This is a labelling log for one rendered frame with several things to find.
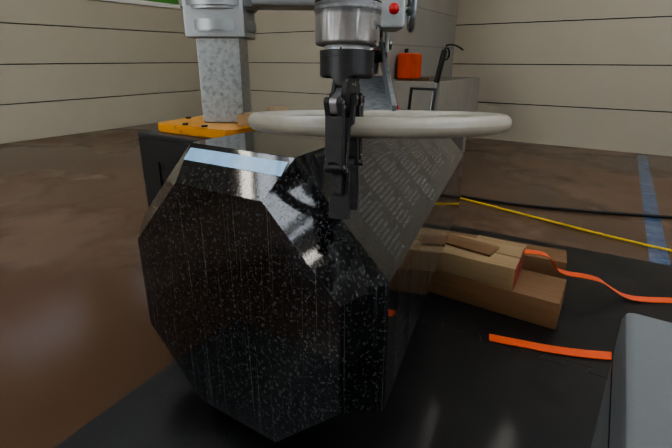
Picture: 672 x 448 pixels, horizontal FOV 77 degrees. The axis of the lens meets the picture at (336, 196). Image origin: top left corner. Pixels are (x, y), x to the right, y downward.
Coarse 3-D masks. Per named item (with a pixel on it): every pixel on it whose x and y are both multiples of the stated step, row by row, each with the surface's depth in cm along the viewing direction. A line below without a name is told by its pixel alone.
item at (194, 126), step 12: (168, 120) 204; (180, 120) 204; (192, 120) 204; (168, 132) 194; (180, 132) 190; (192, 132) 186; (204, 132) 182; (216, 132) 179; (228, 132) 176; (240, 132) 179
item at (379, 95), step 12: (384, 48) 158; (384, 60) 133; (384, 72) 128; (360, 84) 128; (372, 84) 128; (384, 84) 127; (372, 96) 119; (384, 96) 119; (372, 108) 112; (384, 108) 112; (396, 108) 103
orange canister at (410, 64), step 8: (400, 56) 432; (408, 56) 427; (416, 56) 436; (400, 64) 434; (408, 64) 430; (416, 64) 439; (400, 72) 436; (408, 72) 432; (416, 72) 442; (400, 80) 433; (408, 80) 429; (416, 80) 439; (424, 80) 456
